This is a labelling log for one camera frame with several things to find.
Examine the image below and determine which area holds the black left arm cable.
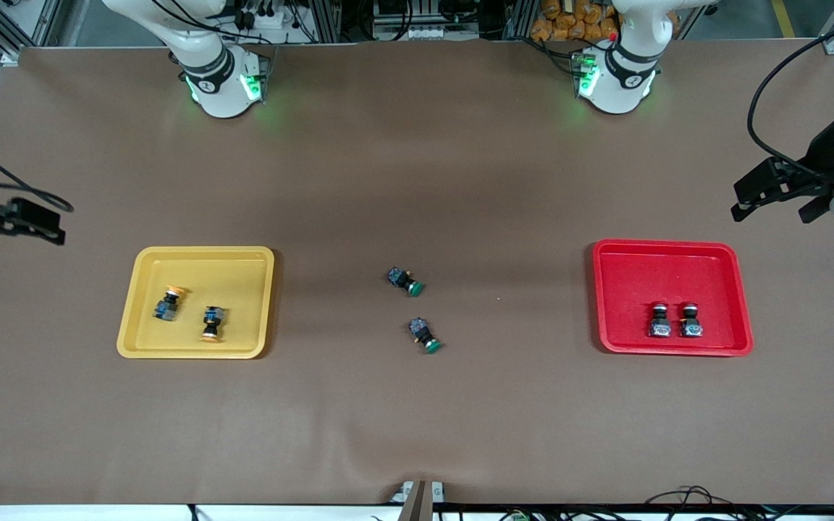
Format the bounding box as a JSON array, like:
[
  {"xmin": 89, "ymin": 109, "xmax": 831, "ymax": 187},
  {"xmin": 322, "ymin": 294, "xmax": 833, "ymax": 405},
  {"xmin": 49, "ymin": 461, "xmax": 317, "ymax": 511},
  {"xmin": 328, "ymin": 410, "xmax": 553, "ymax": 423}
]
[{"xmin": 746, "ymin": 7, "xmax": 834, "ymax": 182}]

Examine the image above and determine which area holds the yellow mushroom push button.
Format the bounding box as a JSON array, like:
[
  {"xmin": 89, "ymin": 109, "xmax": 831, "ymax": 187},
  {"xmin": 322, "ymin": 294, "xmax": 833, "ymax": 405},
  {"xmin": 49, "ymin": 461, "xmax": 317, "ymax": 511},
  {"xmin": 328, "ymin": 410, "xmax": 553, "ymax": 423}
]
[
  {"xmin": 153, "ymin": 285, "xmax": 185, "ymax": 324},
  {"xmin": 201, "ymin": 305, "xmax": 227, "ymax": 342}
]

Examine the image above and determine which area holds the black cable bundle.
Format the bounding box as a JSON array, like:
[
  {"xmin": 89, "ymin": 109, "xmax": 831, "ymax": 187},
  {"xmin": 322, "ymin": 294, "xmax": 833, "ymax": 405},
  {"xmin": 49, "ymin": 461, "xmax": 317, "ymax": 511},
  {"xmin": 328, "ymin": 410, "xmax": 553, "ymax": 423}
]
[{"xmin": 641, "ymin": 485, "xmax": 834, "ymax": 521}]

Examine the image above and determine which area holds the yellow plastic tray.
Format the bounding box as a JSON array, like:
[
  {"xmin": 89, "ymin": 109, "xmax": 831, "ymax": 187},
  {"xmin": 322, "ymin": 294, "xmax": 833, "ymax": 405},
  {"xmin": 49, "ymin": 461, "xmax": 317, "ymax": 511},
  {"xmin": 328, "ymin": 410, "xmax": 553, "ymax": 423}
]
[{"xmin": 117, "ymin": 246, "xmax": 275, "ymax": 360}]

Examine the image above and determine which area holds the white power strip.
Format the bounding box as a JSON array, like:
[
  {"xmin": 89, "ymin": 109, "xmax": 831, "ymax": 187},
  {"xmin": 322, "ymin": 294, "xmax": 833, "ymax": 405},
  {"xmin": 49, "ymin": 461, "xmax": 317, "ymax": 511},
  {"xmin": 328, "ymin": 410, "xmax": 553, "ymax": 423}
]
[{"xmin": 232, "ymin": 0, "xmax": 295, "ymax": 31}]

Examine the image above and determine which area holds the green mushroom push button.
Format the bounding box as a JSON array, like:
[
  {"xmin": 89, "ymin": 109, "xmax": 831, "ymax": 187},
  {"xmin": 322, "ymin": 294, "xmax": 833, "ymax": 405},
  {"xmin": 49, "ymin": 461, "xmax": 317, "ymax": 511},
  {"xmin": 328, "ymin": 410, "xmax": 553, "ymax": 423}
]
[
  {"xmin": 387, "ymin": 267, "xmax": 425, "ymax": 298},
  {"xmin": 408, "ymin": 317, "xmax": 442, "ymax": 355}
]

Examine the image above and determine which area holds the orange packets pile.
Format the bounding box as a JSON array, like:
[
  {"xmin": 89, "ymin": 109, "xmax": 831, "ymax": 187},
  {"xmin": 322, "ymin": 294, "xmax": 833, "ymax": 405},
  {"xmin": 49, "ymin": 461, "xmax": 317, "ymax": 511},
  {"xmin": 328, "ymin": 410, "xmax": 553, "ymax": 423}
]
[{"xmin": 531, "ymin": 0, "xmax": 620, "ymax": 42}]

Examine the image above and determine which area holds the red plastic tray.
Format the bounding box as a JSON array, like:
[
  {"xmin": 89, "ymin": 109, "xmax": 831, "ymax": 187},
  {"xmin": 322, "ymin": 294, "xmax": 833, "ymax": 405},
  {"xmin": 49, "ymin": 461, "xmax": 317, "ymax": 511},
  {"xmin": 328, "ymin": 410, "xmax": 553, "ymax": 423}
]
[{"xmin": 592, "ymin": 239, "xmax": 754, "ymax": 357}]

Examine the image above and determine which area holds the brown table mat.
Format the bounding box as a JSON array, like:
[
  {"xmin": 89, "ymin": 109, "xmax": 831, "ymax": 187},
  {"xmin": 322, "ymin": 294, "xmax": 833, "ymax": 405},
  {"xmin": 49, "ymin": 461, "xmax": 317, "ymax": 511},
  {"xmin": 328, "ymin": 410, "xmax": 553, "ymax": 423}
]
[{"xmin": 0, "ymin": 40, "xmax": 834, "ymax": 506}]

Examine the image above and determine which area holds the red mushroom push button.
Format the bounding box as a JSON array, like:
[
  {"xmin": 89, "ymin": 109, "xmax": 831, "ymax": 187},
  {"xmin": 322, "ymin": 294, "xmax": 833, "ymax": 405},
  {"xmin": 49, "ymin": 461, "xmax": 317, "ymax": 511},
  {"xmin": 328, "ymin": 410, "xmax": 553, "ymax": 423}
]
[
  {"xmin": 647, "ymin": 301, "xmax": 673, "ymax": 339},
  {"xmin": 679, "ymin": 301, "xmax": 705, "ymax": 339}
]

